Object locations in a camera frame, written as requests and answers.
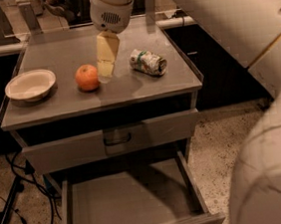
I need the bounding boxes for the white horizontal rail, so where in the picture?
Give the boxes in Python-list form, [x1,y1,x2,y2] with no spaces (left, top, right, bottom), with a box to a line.
[156,16,195,29]

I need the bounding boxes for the orange fruit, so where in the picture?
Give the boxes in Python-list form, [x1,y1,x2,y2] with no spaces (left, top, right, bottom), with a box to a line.
[75,65,100,92]

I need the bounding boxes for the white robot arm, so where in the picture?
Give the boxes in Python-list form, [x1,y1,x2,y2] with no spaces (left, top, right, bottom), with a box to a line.
[173,0,281,224]

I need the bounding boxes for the black metal stand leg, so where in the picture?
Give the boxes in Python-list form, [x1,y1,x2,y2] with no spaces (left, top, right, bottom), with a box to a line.
[0,177,21,224]

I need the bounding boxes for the upper grey drawer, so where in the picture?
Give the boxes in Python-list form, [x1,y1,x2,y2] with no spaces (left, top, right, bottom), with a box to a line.
[22,109,197,174]

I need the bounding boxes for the black floor cables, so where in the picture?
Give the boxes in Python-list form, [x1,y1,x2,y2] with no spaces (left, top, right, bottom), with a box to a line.
[0,147,65,224]

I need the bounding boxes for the white bowl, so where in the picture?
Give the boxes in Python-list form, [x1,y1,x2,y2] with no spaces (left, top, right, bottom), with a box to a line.
[5,69,56,103]

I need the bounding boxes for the crushed white green can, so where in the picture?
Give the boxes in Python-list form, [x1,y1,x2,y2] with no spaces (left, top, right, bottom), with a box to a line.
[129,50,167,77]

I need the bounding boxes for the grey metal drawer cabinet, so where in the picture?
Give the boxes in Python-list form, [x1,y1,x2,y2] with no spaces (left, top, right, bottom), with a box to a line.
[0,9,226,224]

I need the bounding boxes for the person in dark clothes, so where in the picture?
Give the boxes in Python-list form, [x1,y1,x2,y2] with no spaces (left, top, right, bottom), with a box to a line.
[44,0,91,26]

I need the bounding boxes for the white gripper with vent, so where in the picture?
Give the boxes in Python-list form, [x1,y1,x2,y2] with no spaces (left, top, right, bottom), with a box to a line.
[90,0,134,83]

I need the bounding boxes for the open middle grey drawer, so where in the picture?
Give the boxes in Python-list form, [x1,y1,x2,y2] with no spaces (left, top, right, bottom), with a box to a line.
[62,151,225,224]

